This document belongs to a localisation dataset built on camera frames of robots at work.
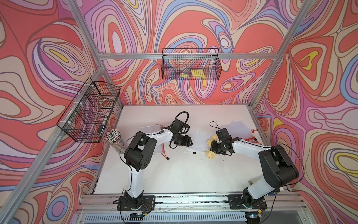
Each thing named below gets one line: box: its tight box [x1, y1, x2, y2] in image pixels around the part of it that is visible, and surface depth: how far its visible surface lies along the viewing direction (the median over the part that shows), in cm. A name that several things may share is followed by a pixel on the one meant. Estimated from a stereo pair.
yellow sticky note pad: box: [191, 69, 207, 78], surface depth 92 cm
